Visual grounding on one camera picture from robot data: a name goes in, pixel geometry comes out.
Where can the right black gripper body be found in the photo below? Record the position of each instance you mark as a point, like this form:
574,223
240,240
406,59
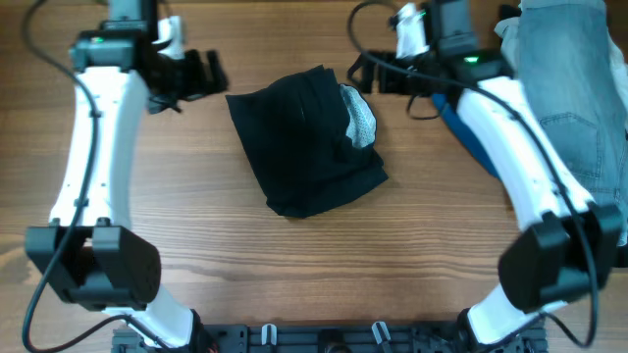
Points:
392,79

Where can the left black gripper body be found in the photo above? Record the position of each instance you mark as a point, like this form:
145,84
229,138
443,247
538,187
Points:
179,80

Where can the black shorts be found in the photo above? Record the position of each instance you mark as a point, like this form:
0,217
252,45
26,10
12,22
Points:
309,141

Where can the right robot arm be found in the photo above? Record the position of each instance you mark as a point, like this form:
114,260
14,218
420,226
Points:
567,244

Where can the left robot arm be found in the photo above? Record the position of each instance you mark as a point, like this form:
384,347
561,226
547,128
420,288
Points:
135,63

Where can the blue garment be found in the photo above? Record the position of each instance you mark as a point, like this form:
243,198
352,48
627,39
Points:
464,134

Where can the light denim shorts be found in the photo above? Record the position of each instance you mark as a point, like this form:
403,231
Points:
562,52

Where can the dark garment under pile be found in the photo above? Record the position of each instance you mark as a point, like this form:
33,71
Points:
621,258

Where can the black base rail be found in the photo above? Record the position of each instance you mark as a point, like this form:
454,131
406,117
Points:
419,338

